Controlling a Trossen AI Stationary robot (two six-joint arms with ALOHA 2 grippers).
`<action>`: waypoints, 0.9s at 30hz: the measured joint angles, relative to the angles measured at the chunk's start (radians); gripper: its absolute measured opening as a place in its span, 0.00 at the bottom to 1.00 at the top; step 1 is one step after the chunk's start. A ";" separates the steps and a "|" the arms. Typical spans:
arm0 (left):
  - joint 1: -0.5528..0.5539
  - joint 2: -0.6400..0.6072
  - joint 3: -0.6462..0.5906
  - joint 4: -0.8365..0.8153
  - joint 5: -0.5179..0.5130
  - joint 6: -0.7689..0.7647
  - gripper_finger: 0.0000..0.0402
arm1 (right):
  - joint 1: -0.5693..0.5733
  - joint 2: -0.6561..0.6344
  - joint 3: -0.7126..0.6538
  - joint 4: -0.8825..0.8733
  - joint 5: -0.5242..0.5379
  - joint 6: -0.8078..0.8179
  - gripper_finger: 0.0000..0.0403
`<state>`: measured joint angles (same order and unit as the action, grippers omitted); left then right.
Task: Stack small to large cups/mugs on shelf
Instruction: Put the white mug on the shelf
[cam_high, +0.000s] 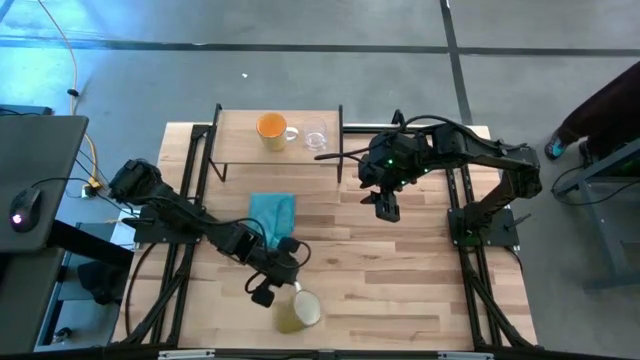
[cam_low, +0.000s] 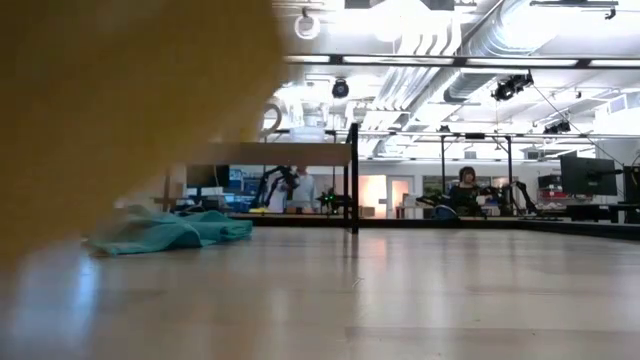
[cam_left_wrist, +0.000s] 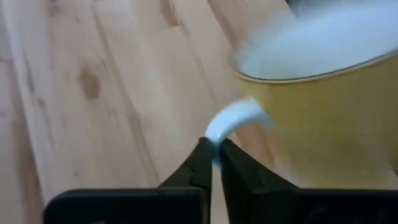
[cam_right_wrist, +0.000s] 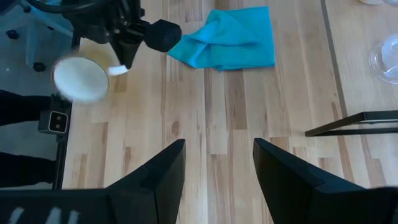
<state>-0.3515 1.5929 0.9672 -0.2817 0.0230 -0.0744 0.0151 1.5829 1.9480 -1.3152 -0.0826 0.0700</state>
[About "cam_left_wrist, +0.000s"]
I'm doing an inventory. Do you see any metal mug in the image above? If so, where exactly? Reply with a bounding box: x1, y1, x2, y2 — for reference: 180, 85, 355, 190
204, 0, 398, 191

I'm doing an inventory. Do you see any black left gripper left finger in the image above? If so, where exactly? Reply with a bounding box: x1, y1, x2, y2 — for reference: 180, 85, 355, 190
42, 136, 216, 224

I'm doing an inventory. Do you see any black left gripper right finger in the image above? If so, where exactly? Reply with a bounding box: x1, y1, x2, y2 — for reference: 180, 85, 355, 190
218, 138, 398, 224

